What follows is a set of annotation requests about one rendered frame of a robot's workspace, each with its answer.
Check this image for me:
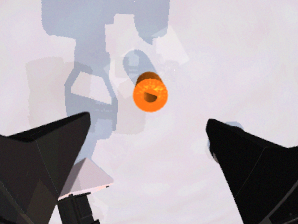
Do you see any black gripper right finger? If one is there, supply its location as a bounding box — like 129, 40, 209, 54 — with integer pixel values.
205, 119, 298, 224

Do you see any orange knob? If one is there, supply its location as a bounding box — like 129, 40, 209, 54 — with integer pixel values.
133, 72, 168, 112

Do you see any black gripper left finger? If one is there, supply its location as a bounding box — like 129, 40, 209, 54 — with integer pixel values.
0, 112, 92, 224

